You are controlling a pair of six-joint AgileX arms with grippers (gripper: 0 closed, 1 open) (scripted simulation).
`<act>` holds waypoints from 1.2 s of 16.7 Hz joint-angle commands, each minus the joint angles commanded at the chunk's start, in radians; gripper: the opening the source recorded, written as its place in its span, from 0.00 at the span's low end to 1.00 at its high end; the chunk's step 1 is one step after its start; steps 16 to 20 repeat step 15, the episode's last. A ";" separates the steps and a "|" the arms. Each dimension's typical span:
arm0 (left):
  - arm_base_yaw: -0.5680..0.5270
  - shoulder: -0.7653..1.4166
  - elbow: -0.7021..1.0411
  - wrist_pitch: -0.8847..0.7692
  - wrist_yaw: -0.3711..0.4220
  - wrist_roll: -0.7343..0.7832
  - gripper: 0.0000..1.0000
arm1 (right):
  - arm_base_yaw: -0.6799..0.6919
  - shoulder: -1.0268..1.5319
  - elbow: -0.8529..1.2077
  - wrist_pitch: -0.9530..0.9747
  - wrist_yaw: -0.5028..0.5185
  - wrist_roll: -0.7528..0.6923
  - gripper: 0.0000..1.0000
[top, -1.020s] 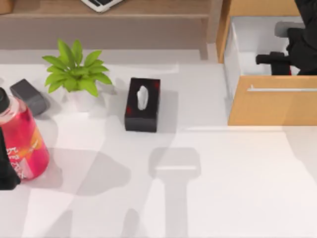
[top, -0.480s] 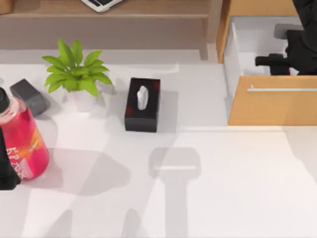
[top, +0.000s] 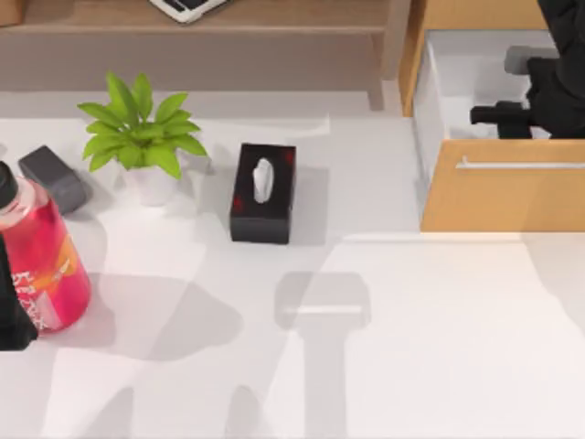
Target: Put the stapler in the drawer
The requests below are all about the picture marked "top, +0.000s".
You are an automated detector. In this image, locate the green plant in white pot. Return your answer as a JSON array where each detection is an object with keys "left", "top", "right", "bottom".
[{"left": 76, "top": 70, "right": 211, "bottom": 208}]

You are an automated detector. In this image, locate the white keyboard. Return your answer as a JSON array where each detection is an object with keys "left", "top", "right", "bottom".
[{"left": 148, "top": 0, "right": 230, "bottom": 25}]

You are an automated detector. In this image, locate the white tissue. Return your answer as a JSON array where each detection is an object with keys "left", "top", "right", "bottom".
[{"left": 251, "top": 156, "right": 276, "bottom": 204}]

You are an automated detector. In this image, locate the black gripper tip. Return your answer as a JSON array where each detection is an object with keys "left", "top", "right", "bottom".
[{"left": 0, "top": 235, "right": 40, "bottom": 353}]

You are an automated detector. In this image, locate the pink bottle with black cap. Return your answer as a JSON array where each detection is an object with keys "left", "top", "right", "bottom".
[{"left": 0, "top": 159, "right": 92, "bottom": 337}]

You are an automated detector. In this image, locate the wooden open shelf unit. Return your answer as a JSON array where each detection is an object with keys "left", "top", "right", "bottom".
[{"left": 0, "top": 0, "right": 413, "bottom": 112}]

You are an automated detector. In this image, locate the drawer with grey inside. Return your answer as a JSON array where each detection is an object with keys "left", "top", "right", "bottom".
[{"left": 412, "top": 28, "right": 585, "bottom": 184}]

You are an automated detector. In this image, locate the dark grey stapler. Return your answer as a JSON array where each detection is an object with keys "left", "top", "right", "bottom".
[{"left": 17, "top": 145, "right": 89, "bottom": 215}]

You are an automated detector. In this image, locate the black tissue box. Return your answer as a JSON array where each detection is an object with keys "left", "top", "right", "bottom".
[{"left": 229, "top": 142, "right": 298, "bottom": 246}]

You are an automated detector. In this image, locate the pale wooden drawer front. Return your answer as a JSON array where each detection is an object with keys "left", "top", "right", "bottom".
[{"left": 419, "top": 138, "right": 585, "bottom": 233}]

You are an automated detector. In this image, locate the long metal handle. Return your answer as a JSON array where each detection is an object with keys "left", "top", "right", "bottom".
[{"left": 455, "top": 156, "right": 585, "bottom": 171}]

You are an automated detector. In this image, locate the light wooden box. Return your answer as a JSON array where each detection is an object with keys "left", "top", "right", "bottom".
[{"left": 0, "top": 0, "right": 23, "bottom": 27}]

